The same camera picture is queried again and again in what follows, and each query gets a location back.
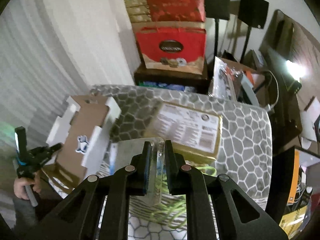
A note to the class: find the clear plastic package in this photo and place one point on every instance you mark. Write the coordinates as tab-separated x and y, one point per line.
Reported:
122	152

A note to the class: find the black music stand left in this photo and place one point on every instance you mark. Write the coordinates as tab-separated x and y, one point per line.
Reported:
217	10

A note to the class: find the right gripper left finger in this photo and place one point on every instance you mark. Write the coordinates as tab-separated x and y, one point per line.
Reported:
140	178

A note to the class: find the white window curtain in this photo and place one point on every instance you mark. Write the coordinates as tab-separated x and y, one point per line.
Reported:
51	49

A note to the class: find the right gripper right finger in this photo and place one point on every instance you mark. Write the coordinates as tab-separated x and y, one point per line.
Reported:
173	163

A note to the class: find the person's left hand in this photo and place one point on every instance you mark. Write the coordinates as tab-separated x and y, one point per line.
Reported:
21	183

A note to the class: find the silver foil bag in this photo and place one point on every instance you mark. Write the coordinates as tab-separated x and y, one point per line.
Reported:
226	81

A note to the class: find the gold box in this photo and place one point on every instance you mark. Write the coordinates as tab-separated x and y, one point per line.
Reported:
194	134

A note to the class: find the dark red gift box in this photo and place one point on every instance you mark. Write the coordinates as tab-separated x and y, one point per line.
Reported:
177	10

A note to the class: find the black music stand right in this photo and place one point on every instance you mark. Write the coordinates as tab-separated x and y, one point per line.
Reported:
254	14

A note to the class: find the white cardboard tray box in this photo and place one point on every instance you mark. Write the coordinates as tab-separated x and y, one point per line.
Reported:
84	132

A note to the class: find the black music stand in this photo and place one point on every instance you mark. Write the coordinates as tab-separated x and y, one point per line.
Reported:
217	10
254	14

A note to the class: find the stacked gold boxes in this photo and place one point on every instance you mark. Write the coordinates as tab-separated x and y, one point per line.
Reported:
138	11

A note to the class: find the red collection gift bag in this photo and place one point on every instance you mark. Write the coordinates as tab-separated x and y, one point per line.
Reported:
174	49

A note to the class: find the dark wooden nightstand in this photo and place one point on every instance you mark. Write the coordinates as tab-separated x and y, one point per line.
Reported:
155	78

